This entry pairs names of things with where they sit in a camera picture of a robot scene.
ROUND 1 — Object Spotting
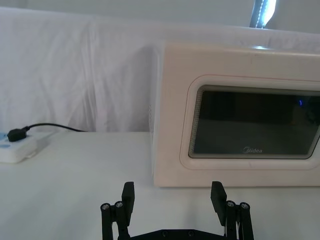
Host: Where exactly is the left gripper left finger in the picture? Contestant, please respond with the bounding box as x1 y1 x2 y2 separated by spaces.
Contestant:
99 181 136 240

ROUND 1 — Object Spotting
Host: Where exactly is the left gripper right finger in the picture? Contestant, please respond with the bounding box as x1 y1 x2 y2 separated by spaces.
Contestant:
210 181 255 240

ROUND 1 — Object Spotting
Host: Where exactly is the white table cloth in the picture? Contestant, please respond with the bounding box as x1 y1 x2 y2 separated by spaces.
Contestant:
0 130 320 240

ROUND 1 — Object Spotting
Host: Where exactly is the white power strip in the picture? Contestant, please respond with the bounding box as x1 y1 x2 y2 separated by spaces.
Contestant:
0 130 55 165

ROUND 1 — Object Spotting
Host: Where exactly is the white curtain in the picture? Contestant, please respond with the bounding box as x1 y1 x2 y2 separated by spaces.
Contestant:
0 6 320 134

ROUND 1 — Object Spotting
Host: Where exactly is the cream microwave oven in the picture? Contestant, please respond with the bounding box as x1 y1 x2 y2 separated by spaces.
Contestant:
149 41 320 189

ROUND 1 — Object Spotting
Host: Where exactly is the black power cable with plug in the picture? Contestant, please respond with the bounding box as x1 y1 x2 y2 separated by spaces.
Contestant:
7 122 84 144

